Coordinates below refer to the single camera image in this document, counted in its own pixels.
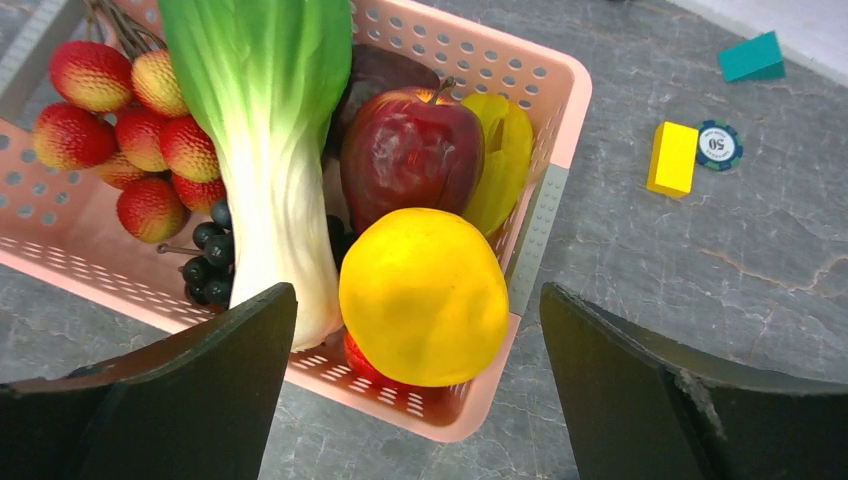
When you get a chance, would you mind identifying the dark red apple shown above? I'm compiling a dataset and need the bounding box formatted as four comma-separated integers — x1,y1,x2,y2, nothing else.
340,76,484,233

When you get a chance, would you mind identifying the teal wedge block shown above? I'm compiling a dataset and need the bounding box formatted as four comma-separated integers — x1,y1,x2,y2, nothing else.
717,31,786,83

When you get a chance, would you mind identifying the yellow rectangular block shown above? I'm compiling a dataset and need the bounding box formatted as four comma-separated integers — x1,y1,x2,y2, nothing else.
646,121,699,198

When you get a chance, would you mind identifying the yellow star fruit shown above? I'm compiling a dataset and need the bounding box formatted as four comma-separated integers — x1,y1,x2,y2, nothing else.
462,93,534,237

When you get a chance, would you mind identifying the red lychee bunch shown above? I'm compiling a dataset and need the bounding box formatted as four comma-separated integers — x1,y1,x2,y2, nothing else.
33,1,231,247

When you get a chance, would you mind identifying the green white bok choy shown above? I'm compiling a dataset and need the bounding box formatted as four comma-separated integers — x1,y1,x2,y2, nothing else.
159,0,352,352

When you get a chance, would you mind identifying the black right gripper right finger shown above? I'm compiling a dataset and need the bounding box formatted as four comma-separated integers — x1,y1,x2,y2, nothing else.
540,282,847,479

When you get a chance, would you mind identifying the black grape bunch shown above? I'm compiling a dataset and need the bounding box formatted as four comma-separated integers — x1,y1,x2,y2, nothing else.
156,199,359,308

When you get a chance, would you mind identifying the yellow lemon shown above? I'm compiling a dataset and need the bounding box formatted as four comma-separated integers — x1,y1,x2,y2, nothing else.
339,208,510,387

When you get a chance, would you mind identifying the pink plastic basket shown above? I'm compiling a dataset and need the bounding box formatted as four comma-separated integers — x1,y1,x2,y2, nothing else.
1,1,592,443

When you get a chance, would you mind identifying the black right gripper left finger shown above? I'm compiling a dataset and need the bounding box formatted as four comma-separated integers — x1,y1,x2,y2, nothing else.
1,283,297,479

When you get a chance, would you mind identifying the dark purple fruit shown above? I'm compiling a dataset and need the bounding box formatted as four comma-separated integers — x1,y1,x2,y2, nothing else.
324,44,440,158

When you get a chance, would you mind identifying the small red apple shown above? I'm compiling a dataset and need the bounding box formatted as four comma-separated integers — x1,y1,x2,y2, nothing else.
343,332,425,391

